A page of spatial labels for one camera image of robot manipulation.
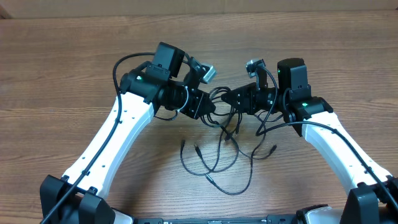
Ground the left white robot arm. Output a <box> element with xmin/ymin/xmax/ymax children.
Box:
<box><xmin>40</xmin><ymin>42</ymin><xmax>216</xmax><ymax>223</ymax></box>

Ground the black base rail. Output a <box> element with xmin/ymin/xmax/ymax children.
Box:
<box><xmin>133</xmin><ymin>214</ymin><xmax>305</xmax><ymax>224</ymax></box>

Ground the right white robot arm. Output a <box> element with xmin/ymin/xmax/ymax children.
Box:
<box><xmin>221</xmin><ymin>58</ymin><xmax>397</xmax><ymax>223</ymax></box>

